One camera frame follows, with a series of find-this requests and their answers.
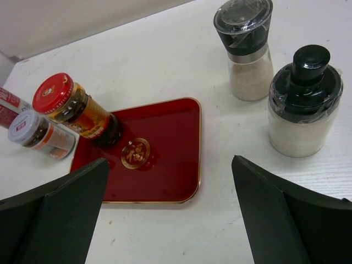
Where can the tall dark sauce bottle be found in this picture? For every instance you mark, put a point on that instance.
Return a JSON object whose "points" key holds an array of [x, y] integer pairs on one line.
{"points": [[11, 107]]}

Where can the clear-top salt grinder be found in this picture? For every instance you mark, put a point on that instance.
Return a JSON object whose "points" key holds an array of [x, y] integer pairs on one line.
{"points": [[243, 27]]}

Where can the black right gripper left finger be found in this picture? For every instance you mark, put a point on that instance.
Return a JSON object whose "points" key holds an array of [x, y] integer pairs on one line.
{"points": [[54, 222]]}

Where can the red-lid chili sauce jar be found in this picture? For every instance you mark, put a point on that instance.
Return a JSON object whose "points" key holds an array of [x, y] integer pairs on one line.
{"points": [[64, 101]]}

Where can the small white-lid spice jar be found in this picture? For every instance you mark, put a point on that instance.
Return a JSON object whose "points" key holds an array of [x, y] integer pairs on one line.
{"points": [[34, 131]]}

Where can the black-cap white powder jar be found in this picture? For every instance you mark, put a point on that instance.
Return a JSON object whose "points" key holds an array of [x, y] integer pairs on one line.
{"points": [[304, 99]]}

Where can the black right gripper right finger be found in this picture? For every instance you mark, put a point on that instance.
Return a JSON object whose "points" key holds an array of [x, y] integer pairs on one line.
{"points": [[287, 223]]}

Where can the red gold-rimmed tray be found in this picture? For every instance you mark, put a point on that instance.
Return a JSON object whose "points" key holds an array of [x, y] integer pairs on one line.
{"points": [[157, 160]]}

